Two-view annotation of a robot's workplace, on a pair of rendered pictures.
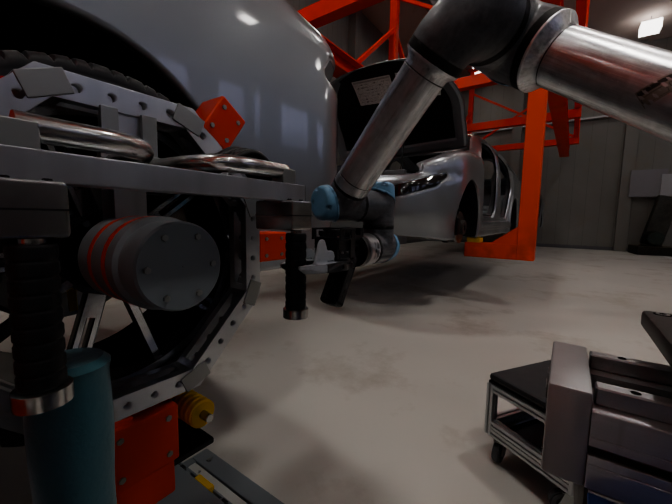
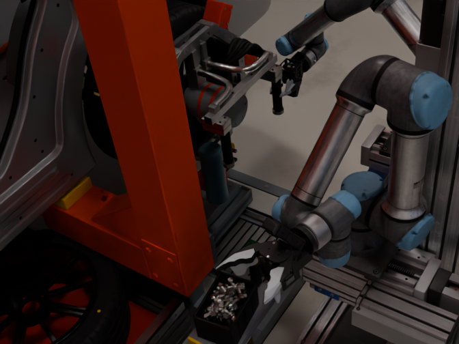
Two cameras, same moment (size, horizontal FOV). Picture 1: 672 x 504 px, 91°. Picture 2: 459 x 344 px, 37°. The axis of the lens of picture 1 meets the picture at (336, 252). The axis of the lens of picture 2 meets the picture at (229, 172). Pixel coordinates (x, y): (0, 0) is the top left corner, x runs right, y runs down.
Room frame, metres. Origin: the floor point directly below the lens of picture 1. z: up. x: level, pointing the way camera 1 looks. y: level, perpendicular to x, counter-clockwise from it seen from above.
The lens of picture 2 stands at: (-1.51, 0.16, 2.35)
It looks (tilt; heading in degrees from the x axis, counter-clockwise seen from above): 42 degrees down; 4
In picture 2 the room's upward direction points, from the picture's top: 8 degrees counter-clockwise
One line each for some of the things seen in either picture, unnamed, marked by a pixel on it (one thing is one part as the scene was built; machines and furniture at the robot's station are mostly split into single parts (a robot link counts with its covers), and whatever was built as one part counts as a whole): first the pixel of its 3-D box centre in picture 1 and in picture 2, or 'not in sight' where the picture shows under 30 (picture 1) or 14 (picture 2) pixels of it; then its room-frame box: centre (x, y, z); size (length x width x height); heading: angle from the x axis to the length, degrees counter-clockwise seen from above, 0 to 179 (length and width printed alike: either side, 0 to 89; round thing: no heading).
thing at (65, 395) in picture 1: (37, 320); (227, 147); (0.29, 0.27, 0.83); 0.04 x 0.04 x 0.16
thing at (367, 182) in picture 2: not in sight; (363, 198); (-0.18, -0.12, 0.98); 0.13 x 0.12 x 0.14; 41
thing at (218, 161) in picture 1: (218, 151); (236, 51); (0.57, 0.20, 1.03); 0.19 x 0.18 x 0.11; 54
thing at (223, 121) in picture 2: (20, 207); (216, 123); (0.30, 0.29, 0.93); 0.09 x 0.05 x 0.05; 54
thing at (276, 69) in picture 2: (283, 214); (268, 71); (0.58, 0.09, 0.93); 0.09 x 0.05 x 0.05; 54
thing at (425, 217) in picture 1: (435, 182); not in sight; (5.10, -1.50, 1.49); 4.95 x 1.86 x 1.59; 144
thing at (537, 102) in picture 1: (506, 142); not in sight; (3.57, -1.77, 1.75); 0.68 x 0.16 x 2.45; 54
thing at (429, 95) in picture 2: not in sight; (406, 163); (-0.27, -0.20, 1.19); 0.15 x 0.12 x 0.55; 41
